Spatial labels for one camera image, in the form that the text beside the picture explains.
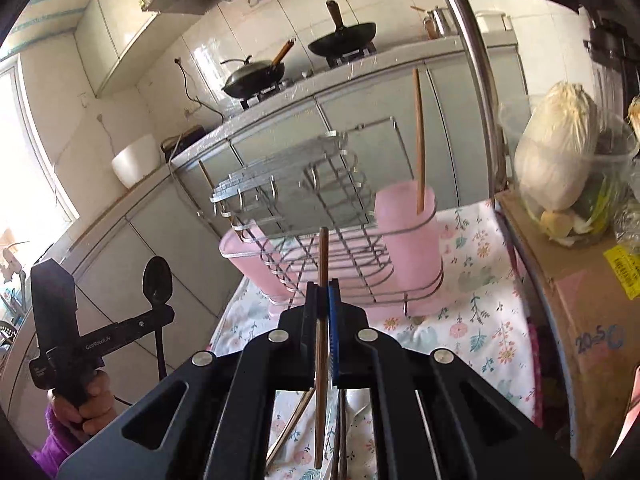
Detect black power cable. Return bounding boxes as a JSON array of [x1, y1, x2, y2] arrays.
[[174, 57, 226, 123]]

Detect window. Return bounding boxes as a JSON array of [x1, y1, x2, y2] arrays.
[[0, 60, 81, 241]]

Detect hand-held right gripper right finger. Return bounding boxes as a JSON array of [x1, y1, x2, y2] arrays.
[[327, 279, 585, 480]]

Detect black countertop appliance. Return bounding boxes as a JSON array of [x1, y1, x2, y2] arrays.
[[160, 125, 207, 163]]

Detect dark chopstick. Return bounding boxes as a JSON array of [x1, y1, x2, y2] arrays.
[[336, 389, 350, 480]]

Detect napa cabbage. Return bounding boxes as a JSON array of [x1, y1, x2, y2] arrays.
[[514, 81, 601, 211]]

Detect wall cabinet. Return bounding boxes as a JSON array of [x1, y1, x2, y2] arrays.
[[75, 0, 201, 98]]

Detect black blender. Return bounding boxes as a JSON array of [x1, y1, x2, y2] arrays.
[[582, 17, 640, 156]]

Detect pink plastic drip tray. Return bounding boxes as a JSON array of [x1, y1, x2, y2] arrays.
[[265, 237, 426, 328]]

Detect black spoon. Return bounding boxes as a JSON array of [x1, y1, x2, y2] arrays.
[[141, 256, 174, 382]]

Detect cardboard box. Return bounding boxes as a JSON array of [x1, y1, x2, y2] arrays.
[[495, 191, 640, 480]]

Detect metal wire utensil rack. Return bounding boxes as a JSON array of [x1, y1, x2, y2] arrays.
[[197, 116, 446, 318]]

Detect clear plastic container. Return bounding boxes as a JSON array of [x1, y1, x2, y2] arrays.
[[500, 95, 640, 248]]

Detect person's left forearm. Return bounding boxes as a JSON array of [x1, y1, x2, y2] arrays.
[[32, 405, 91, 478]]

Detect metal pot with wooden handle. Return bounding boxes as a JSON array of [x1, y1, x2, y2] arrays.
[[410, 6, 441, 41]]

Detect white plastic box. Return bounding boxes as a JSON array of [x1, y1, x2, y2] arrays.
[[472, 10, 513, 46]]

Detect gas stove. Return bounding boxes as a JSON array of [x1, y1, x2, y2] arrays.
[[239, 42, 378, 111]]

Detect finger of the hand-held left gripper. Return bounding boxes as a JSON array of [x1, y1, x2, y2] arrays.
[[127, 306, 176, 337]]

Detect black wok with glass lid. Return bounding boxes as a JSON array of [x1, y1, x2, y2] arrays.
[[220, 39, 297, 100]]

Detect pink plastic utensil cup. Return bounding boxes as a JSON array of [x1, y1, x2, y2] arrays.
[[218, 225, 301, 311], [374, 182, 445, 316]]

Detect floral tablecloth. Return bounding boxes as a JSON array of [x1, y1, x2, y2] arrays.
[[207, 200, 543, 480]]

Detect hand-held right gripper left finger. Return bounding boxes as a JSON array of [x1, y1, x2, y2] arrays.
[[60, 282, 321, 480]]

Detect metal shelf unit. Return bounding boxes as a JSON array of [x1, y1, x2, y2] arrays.
[[425, 0, 640, 201]]

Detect green onions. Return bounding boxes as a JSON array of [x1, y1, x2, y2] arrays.
[[625, 95, 640, 136]]

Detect kitchen base cabinets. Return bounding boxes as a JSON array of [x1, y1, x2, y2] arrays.
[[0, 35, 531, 411]]

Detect white rice cooker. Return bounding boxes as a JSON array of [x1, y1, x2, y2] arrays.
[[111, 132, 162, 188]]

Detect person's left hand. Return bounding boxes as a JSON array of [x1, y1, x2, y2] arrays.
[[52, 371, 118, 443]]

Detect ginger piece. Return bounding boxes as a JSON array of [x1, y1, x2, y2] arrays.
[[540, 210, 576, 246]]

